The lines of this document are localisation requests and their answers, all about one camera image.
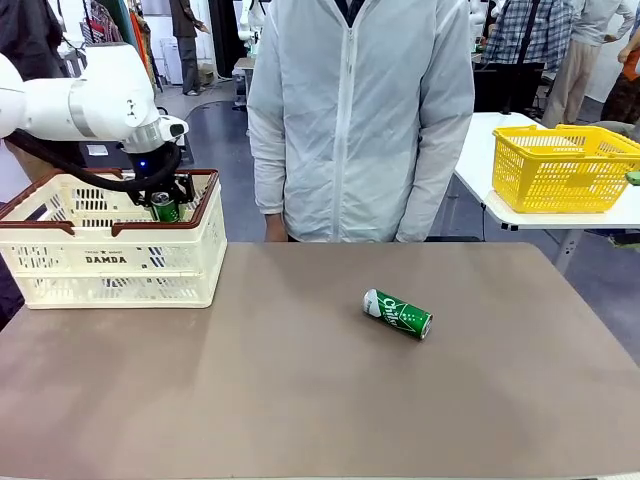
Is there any grey plastic chair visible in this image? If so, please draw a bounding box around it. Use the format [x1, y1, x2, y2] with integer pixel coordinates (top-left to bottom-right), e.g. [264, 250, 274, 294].
[62, 47, 90, 80]

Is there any bystander in beige trousers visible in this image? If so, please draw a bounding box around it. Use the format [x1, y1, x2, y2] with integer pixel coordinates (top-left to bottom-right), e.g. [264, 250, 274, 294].
[542, 0, 636, 130]

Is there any bystander in plaid shirt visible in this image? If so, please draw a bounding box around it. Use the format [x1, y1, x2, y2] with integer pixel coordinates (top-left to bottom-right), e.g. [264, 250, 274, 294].
[482, 0, 576, 67]

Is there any left arm black cable sleeve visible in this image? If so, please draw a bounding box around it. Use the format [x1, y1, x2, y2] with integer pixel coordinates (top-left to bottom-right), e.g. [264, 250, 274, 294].
[4, 128, 182, 195]

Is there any bystander in dark grey shirt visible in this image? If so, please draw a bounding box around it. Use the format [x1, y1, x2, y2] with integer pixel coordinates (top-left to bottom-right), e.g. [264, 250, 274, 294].
[0, 0, 69, 84]

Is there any black monitor panel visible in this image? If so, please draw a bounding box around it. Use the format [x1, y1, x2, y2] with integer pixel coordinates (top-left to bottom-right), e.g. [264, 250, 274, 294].
[472, 62, 546, 115]

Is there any person's left forearm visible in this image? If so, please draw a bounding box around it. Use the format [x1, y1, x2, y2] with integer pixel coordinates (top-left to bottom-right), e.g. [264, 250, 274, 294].
[397, 124, 475, 239]

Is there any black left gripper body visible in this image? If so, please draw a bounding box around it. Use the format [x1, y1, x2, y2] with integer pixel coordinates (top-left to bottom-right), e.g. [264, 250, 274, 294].
[128, 144, 176, 195]

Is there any green Chilsung cider can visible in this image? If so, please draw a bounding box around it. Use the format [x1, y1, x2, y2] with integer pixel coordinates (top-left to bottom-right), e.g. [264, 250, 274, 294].
[362, 288, 434, 342]
[149, 191, 181, 224]

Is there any bystander in orange patterned clothes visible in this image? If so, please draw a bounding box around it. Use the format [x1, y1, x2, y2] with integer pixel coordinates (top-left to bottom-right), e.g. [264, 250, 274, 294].
[599, 29, 640, 126]

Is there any person's right hand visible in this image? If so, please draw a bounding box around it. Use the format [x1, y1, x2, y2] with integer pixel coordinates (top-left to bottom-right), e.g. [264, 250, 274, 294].
[263, 211, 290, 244]

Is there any white table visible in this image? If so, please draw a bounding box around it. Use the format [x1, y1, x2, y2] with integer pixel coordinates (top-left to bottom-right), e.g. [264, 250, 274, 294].
[452, 112, 640, 274]

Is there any grey storage bin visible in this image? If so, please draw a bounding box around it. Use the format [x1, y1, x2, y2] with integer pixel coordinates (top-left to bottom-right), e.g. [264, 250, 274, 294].
[79, 139, 132, 170]

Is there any person in white jacket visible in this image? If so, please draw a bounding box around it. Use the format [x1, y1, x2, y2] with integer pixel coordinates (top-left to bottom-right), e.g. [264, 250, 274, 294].
[246, 0, 476, 245]

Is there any person's right forearm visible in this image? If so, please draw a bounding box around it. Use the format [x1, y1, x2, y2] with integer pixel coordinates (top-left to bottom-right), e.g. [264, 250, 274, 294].
[248, 124, 289, 216]

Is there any yellow plastic shopping basket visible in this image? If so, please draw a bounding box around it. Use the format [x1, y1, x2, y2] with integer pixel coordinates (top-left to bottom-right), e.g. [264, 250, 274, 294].
[492, 123, 640, 215]

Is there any cream folding crate brown rim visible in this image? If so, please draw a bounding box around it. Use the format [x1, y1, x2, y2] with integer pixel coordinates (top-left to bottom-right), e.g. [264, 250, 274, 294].
[0, 168, 229, 310]

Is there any clothes rack with garments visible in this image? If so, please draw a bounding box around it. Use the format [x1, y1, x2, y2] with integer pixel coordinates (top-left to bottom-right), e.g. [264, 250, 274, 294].
[79, 0, 162, 91]

